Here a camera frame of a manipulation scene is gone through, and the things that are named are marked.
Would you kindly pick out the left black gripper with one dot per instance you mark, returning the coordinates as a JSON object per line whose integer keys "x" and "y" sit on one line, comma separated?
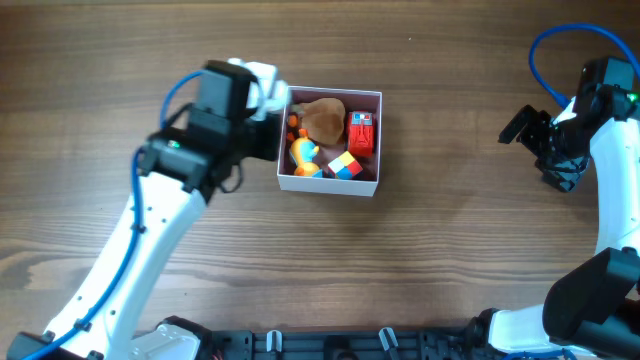
{"x": 269, "y": 146}

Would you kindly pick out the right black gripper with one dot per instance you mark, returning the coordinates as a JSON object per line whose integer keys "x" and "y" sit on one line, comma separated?
{"x": 564, "y": 174}

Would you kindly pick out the yellow blue rubber duck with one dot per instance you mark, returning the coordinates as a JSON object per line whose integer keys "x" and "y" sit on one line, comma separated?
{"x": 302, "y": 152}

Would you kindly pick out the brown plush toy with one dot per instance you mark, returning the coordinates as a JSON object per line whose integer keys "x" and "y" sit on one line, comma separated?
{"x": 323, "y": 119}

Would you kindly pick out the colourful puzzle cube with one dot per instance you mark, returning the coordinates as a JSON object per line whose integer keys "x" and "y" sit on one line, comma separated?
{"x": 345, "y": 167}

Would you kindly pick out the red toy car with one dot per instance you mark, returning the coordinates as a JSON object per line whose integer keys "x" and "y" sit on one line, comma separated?
{"x": 360, "y": 133}

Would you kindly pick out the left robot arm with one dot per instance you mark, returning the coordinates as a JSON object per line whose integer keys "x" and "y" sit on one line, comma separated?
{"x": 174, "y": 175}

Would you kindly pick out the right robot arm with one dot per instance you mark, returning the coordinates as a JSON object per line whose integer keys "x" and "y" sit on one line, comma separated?
{"x": 589, "y": 311}

